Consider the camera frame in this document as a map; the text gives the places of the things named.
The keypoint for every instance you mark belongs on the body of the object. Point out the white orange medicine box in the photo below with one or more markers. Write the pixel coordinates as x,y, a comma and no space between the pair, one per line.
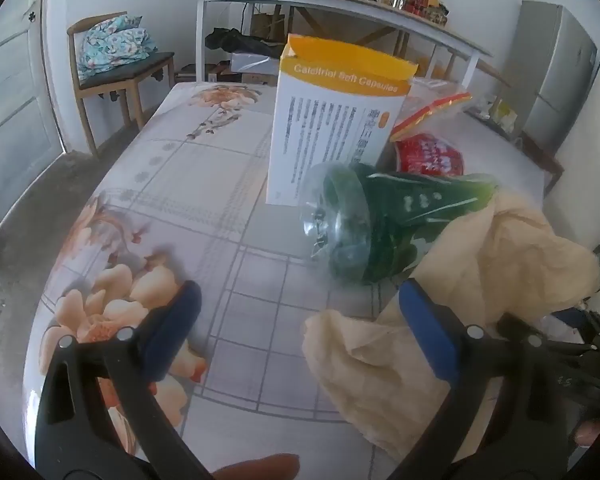
335,102

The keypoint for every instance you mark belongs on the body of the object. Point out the floral tablecloth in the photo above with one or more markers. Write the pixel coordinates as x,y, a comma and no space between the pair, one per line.
183,214

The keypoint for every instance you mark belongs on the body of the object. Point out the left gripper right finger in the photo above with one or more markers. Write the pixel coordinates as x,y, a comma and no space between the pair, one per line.
526,435

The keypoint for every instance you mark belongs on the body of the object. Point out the grey wooden door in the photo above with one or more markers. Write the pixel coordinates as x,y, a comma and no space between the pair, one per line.
29,137

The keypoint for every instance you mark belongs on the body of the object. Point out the wooden chair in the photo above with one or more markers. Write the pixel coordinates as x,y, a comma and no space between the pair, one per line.
122,81

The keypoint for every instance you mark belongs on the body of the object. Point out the grey refrigerator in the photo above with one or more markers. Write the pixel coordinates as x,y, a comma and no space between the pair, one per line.
548,70

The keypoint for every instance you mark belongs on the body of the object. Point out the black clothes pile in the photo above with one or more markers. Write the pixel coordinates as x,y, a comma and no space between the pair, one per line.
233,41

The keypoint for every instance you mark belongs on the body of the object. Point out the long white shelf table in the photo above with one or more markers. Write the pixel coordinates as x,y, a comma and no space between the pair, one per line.
362,21

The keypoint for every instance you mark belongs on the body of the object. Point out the red clear snack bag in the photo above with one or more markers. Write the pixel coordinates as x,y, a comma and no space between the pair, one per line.
417,137

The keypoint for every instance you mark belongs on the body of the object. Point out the beige paper towel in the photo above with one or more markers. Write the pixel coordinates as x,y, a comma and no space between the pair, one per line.
502,258

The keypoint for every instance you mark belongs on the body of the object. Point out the operator hand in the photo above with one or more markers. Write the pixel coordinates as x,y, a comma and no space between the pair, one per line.
274,467

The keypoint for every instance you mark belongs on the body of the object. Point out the floral blue cushion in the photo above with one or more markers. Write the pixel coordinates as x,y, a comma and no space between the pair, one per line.
115,42

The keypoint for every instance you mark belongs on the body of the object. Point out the green plastic bottle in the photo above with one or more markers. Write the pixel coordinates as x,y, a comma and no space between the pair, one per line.
363,225

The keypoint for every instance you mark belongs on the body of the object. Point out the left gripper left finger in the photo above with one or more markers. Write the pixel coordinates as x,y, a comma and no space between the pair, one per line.
125,375

